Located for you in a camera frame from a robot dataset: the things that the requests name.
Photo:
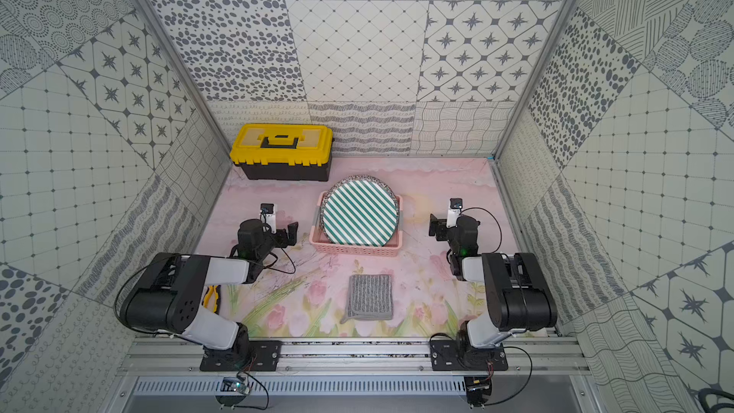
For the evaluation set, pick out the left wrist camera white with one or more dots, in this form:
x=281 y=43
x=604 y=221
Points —
x=268 y=214

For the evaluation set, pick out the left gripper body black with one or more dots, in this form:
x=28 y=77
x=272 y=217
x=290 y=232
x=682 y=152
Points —
x=281 y=234

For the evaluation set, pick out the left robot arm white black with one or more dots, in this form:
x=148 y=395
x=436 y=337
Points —
x=168 y=297

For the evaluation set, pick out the yellow handled pliers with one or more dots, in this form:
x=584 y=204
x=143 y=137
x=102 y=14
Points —
x=213 y=299

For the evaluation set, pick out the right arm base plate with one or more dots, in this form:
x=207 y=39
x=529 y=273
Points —
x=448 y=355

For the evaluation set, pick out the aluminium mounting rail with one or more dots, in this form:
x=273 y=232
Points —
x=357 y=356

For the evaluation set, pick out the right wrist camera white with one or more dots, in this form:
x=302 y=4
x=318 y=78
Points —
x=454 y=212

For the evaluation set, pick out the speckled grey plate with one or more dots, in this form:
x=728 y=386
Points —
x=363 y=178

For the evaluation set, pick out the green striped plate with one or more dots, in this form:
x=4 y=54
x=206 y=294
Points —
x=360 y=214

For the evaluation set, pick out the grey wiping cloth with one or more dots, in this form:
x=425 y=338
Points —
x=369 y=298

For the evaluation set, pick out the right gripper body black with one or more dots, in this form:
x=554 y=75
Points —
x=442 y=228

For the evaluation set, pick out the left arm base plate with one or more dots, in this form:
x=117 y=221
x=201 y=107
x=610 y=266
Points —
x=254 y=355

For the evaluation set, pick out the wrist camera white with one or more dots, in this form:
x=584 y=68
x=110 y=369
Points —
x=268 y=214
x=454 y=212

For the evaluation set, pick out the yellow black toolbox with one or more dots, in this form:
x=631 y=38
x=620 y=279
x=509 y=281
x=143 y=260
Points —
x=284 y=152

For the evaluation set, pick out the pink perforated basket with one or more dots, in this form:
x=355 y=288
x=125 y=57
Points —
x=323 y=244

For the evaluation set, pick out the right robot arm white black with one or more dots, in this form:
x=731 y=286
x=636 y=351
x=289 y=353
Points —
x=518 y=297

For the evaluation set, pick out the small circuit board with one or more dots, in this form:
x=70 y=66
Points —
x=232 y=392

